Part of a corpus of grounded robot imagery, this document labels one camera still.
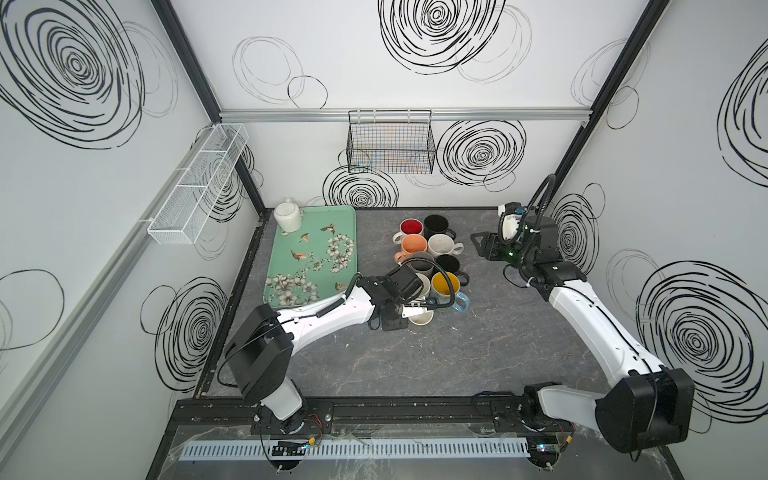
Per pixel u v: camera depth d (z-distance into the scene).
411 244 1.02
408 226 1.06
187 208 0.75
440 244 1.01
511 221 0.70
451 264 0.95
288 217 1.08
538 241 0.58
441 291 0.94
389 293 0.60
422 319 0.84
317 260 1.04
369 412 0.76
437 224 1.03
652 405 0.38
